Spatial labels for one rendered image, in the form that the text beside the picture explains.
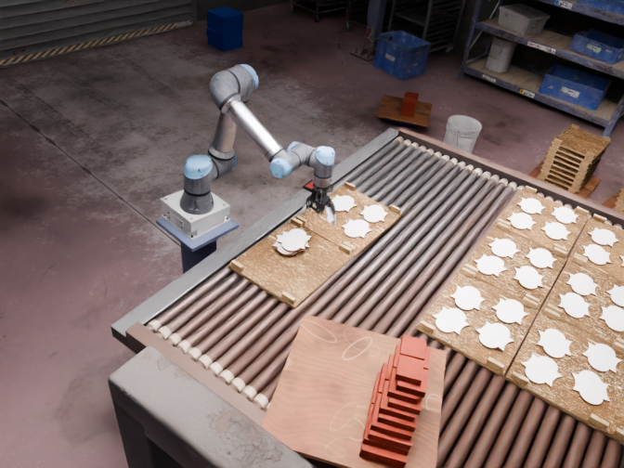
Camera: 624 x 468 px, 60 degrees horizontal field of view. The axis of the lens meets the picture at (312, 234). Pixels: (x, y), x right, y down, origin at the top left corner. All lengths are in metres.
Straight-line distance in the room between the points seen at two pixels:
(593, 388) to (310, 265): 1.13
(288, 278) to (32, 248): 2.18
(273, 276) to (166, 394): 1.92
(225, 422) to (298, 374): 1.48
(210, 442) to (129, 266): 3.42
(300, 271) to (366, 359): 0.56
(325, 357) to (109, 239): 2.39
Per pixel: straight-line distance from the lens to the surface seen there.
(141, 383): 0.30
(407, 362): 1.51
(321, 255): 2.32
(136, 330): 2.02
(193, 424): 0.29
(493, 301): 2.33
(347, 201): 2.63
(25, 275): 3.79
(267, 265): 2.25
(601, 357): 2.32
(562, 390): 2.14
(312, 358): 1.81
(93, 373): 3.15
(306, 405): 1.70
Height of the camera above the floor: 2.46
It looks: 39 degrees down
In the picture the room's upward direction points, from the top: 7 degrees clockwise
